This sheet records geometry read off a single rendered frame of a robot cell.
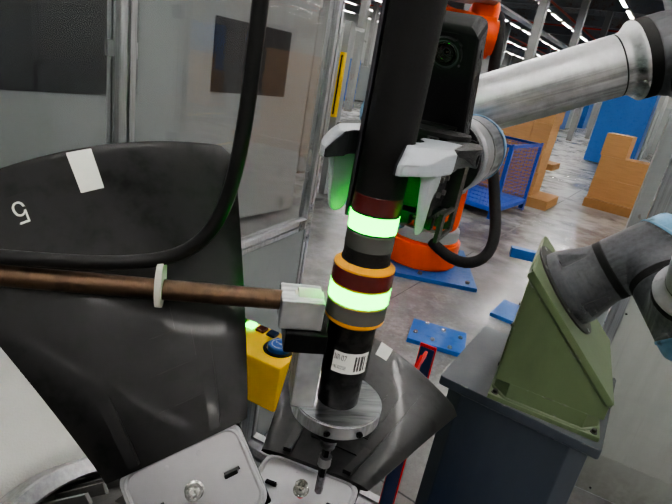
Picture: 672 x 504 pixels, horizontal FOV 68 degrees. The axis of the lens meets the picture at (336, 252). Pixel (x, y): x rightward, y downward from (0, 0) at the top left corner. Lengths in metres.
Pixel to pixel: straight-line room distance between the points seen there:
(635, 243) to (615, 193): 8.55
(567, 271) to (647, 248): 0.13
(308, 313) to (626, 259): 0.76
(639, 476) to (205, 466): 2.29
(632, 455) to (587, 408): 1.49
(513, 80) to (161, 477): 0.57
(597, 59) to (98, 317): 0.60
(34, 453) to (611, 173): 9.32
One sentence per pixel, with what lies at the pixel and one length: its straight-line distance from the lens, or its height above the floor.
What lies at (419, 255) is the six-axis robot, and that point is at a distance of 4.28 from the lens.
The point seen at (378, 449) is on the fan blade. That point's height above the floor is 1.21.
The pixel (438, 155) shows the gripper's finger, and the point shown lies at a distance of 0.31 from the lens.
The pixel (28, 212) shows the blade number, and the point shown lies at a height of 1.42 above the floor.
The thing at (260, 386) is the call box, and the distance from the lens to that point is 0.89.
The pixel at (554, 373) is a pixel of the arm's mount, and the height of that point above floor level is 1.10.
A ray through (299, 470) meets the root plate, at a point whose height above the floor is 1.20.
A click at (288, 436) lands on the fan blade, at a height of 1.21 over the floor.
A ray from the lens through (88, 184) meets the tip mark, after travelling 0.41.
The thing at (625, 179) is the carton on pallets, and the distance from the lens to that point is 9.55.
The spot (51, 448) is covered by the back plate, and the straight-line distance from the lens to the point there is 0.60.
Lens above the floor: 1.55
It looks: 20 degrees down
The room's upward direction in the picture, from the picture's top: 10 degrees clockwise
